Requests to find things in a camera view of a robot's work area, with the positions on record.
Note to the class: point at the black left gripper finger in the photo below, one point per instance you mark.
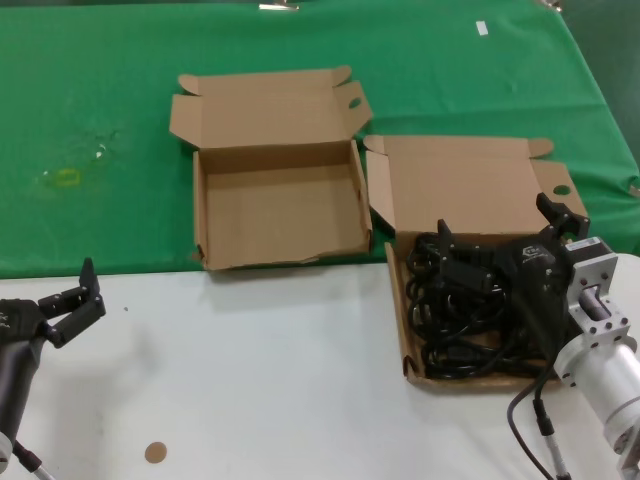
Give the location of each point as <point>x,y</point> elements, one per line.
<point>80,310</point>

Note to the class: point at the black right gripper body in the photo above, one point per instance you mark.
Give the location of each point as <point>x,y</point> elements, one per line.
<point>537,280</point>

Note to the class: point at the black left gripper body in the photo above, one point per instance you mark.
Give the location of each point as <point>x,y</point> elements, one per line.
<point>17,340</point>

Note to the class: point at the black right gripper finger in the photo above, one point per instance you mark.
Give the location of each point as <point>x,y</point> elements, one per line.
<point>465,270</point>
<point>570,222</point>

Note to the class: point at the open brown cardboard box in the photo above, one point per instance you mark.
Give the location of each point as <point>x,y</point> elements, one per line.
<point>280,215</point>
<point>460,185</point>

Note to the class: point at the round brown cardboard disc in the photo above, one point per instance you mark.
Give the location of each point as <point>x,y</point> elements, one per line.
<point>155,453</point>

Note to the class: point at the small white label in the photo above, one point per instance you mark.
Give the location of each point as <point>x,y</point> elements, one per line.
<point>482,28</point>

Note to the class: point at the metal cloth clip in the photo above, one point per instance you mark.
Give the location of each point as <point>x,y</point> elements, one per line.
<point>552,3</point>
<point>280,6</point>

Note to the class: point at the green table cloth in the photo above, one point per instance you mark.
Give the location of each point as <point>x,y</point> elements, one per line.
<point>100,75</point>

